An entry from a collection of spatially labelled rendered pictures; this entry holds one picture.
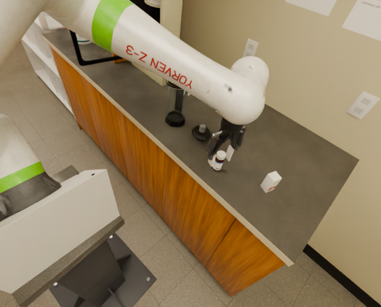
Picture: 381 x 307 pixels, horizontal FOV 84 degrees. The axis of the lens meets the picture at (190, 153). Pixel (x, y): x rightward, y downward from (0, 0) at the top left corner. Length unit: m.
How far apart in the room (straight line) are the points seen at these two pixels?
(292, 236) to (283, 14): 1.00
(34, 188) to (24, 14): 0.40
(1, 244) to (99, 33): 0.47
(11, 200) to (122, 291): 1.12
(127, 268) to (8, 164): 1.19
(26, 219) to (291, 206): 0.83
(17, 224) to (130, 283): 1.18
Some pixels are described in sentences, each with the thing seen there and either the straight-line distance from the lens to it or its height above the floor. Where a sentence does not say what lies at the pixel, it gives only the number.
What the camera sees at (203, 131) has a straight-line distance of 0.99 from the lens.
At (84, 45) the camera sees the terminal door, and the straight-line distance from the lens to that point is 1.42.
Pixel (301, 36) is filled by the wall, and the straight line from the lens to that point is 1.27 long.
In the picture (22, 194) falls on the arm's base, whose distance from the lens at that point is 0.68.
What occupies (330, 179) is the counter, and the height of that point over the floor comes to 0.94.
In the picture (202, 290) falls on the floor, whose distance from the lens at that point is 1.68.
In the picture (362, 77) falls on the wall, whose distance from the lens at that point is 1.23.
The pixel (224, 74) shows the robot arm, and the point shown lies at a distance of 0.50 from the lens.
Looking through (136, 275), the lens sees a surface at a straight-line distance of 1.67.
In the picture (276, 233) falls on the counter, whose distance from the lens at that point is 0.85.
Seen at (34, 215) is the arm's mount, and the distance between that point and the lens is 0.57.
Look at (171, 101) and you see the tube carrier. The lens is 0.98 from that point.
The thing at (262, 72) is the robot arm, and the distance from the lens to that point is 0.60.
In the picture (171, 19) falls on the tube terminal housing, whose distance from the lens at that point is 1.23.
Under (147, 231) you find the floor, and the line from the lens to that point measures 1.76.
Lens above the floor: 1.64
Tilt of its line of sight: 48 degrees down
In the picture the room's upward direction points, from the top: 10 degrees clockwise
